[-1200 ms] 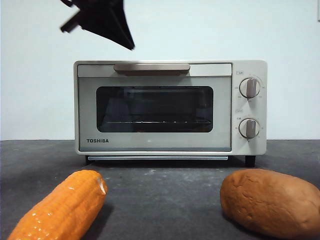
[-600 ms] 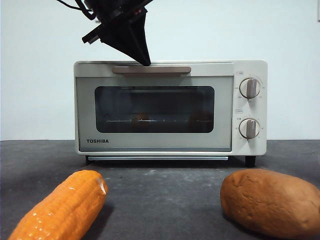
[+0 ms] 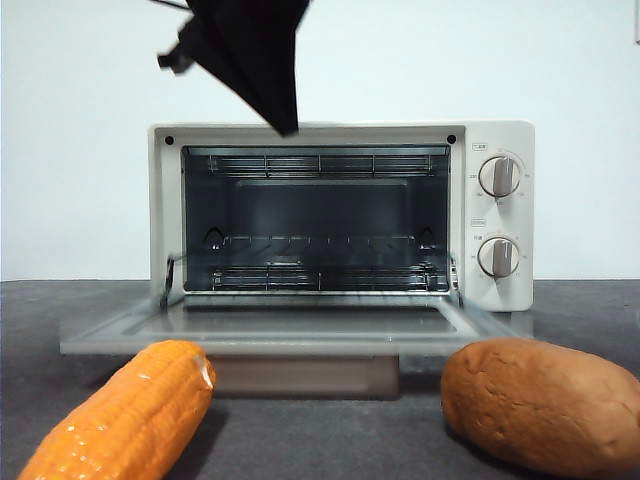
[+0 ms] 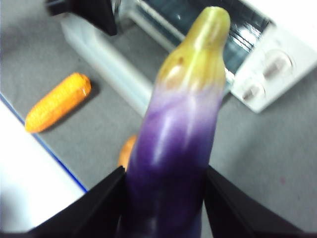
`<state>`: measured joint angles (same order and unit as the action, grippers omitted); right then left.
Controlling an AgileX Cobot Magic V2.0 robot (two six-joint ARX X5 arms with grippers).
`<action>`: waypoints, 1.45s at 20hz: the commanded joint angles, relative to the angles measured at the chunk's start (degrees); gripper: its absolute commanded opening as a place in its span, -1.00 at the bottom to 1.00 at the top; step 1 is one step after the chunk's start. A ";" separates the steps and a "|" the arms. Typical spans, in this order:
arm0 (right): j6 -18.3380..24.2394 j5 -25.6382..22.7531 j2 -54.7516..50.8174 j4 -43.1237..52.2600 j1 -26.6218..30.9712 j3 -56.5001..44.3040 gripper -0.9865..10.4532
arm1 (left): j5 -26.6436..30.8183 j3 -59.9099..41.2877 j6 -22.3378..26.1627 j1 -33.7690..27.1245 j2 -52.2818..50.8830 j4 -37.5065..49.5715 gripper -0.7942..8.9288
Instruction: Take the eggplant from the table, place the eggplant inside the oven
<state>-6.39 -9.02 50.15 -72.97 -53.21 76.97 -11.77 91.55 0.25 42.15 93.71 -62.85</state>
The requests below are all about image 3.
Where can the beige oven dial knob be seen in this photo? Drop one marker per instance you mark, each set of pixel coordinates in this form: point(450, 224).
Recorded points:
point(499, 257)
point(500, 177)

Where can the orange corn cob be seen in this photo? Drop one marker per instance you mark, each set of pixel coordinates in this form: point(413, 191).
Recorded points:
point(125, 415)

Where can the brown potato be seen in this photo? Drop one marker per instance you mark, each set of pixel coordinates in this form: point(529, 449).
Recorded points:
point(540, 405)

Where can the white Toshiba toaster oven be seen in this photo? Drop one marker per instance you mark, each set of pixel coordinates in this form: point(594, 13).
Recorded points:
point(520, 225)

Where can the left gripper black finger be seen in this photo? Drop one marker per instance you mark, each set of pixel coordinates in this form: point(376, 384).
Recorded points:
point(220, 60)
point(270, 40)

